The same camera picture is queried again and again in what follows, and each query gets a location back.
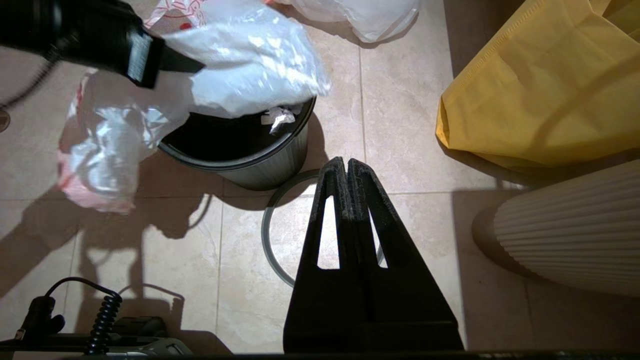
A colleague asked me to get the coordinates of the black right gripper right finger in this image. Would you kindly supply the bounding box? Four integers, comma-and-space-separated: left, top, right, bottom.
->
348, 158, 455, 325

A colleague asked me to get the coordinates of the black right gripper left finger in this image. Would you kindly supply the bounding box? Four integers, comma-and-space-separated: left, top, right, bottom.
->
285, 157, 369, 326

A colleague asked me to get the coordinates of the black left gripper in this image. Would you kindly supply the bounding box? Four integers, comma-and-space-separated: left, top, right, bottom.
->
50, 0, 206, 90

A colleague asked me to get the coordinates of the white red-printed plastic bag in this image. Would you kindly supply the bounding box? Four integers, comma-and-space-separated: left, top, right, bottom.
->
57, 0, 331, 215

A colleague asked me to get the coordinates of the grey bin retaining ring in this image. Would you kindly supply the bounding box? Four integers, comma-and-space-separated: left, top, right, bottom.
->
261, 170, 386, 288

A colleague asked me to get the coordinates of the black round trash bin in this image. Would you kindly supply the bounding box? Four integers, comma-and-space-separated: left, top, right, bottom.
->
159, 97, 317, 192

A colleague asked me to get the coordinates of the translucent bag with red drawstring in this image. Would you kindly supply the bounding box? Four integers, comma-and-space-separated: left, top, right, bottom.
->
265, 0, 425, 44

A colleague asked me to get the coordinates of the yellow fabric bag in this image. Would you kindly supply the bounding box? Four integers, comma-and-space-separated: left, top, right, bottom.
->
436, 0, 640, 173

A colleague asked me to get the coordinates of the white paper scrap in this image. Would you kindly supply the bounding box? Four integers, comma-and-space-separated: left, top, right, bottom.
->
261, 106, 297, 135

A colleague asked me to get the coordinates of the ribbed cream vase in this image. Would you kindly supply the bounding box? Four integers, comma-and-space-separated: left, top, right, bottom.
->
492, 160, 640, 301

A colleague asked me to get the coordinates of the black coiled cable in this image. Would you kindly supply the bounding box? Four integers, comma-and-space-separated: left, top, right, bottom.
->
86, 292, 124, 353

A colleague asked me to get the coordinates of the thin black cable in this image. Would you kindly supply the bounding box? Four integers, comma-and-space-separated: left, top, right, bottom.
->
45, 276, 122, 301

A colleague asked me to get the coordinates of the black cable plug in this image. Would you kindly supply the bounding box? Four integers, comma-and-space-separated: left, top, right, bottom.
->
17, 295, 66, 341

